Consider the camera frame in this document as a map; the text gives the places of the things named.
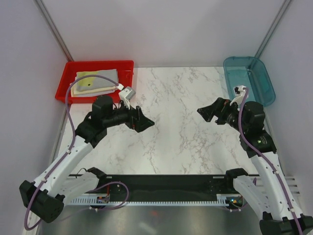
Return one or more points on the grey white towel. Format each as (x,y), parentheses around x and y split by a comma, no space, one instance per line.
(92,83)

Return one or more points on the aluminium frame post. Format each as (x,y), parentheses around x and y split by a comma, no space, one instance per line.
(53,28)
(273,27)

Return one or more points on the left aluminium frame post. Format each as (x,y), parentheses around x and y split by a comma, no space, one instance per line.
(53,28)

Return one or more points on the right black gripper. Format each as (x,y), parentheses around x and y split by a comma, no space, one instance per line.
(219,108)

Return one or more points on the teal plastic basket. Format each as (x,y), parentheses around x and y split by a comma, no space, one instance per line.
(252,73)

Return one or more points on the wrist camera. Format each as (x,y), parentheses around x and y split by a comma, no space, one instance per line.
(241,94)
(126,95)

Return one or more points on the red plastic tray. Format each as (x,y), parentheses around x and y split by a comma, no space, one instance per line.
(125,70)

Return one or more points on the white slotted cable duct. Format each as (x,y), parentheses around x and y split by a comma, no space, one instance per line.
(97,200)

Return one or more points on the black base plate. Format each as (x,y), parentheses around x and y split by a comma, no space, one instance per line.
(168,186)

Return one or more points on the pale yellow patterned towel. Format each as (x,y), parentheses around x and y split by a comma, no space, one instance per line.
(91,93)

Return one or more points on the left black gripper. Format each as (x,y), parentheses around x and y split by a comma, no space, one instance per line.
(136,120)

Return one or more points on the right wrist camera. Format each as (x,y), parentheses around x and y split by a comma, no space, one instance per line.
(241,94)

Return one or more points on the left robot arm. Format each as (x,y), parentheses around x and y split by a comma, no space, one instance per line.
(47,195)

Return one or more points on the right aluminium frame post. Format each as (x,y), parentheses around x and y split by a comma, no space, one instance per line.
(273,27)

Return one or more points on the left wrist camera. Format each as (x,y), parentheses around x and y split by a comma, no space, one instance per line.
(126,95)

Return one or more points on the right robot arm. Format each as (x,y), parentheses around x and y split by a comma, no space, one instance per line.
(274,205)

